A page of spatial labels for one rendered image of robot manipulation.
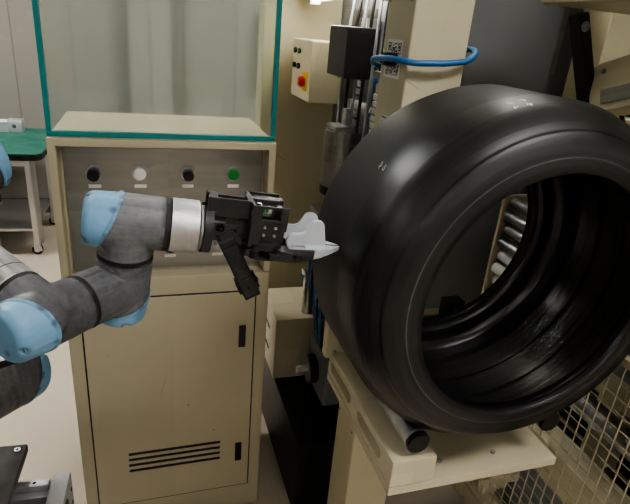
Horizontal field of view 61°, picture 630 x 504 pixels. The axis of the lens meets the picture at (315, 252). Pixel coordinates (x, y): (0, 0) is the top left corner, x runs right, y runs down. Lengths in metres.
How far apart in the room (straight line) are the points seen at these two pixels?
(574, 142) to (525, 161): 0.08
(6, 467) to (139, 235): 0.67
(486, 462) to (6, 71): 4.22
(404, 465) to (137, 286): 0.56
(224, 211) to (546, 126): 0.46
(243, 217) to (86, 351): 0.95
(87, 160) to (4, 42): 3.26
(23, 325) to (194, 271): 0.89
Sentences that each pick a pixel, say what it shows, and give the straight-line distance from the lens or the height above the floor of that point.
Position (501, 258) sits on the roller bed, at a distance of 1.51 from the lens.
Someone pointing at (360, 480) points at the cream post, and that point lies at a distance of 1.60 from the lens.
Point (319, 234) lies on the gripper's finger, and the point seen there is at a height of 1.27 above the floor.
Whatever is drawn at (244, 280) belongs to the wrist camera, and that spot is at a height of 1.20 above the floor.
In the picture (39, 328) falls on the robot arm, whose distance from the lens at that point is 0.69.
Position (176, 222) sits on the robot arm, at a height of 1.30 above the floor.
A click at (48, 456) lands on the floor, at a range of 2.35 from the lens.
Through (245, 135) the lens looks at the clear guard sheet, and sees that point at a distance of 1.43.
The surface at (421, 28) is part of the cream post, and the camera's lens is 1.12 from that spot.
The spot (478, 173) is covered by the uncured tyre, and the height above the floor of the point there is 1.39.
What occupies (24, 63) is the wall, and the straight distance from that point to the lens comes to 4.65.
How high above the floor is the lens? 1.55
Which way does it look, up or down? 23 degrees down
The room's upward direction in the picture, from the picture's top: 5 degrees clockwise
